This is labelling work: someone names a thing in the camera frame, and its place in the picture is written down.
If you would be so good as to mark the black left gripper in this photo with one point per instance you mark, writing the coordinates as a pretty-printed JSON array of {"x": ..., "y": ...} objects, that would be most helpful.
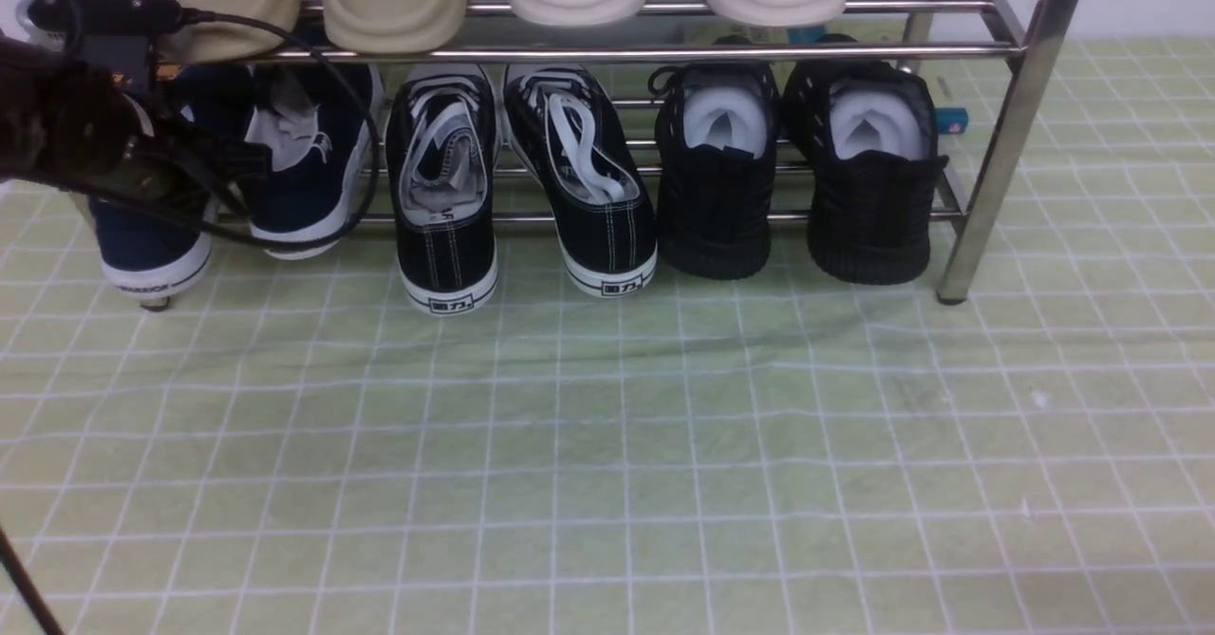
[{"x": 69, "y": 125}]

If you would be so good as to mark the navy canvas shoe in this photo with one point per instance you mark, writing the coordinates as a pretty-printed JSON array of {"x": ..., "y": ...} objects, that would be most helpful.
[
  {"x": 145, "y": 257},
  {"x": 318, "y": 140}
]

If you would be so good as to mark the black canvas sneaker left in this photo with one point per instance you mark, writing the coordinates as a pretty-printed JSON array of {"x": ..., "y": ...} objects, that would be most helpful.
[{"x": 441, "y": 146}]

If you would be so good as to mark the black canvas sneaker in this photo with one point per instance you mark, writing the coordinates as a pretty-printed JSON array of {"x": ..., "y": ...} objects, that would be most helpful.
[
  {"x": 568, "y": 134},
  {"x": 441, "y": 146}
]

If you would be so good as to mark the green grid tablecloth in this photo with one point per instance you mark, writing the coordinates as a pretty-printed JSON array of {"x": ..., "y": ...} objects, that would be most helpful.
[{"x": 293, "y": 449}]

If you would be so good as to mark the black canvas sneaker right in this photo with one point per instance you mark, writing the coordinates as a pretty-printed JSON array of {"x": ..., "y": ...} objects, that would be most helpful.
[{"x": 568, "y": 134}]

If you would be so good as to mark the black knit sneaker left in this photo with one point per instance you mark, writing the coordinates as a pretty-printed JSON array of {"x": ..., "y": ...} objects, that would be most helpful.
[{"x": 716, "y": 134}]

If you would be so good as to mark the black knit sneaker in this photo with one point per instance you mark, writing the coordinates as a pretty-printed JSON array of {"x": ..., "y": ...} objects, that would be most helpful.
[
  {"x": 869, "y": 133},
  {"x": 716, "y": 134}
]

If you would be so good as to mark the black knit sneaker right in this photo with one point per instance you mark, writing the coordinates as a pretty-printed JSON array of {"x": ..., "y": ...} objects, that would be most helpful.
[{"x": 869, "y": 133}]

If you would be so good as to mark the small blue box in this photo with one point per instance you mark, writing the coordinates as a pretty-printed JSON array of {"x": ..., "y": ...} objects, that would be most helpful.
[{"x": 952, "y": 120}]

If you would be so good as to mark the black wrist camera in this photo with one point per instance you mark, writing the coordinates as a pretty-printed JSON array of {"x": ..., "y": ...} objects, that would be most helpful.
[{"x": 118, "y": 36}]

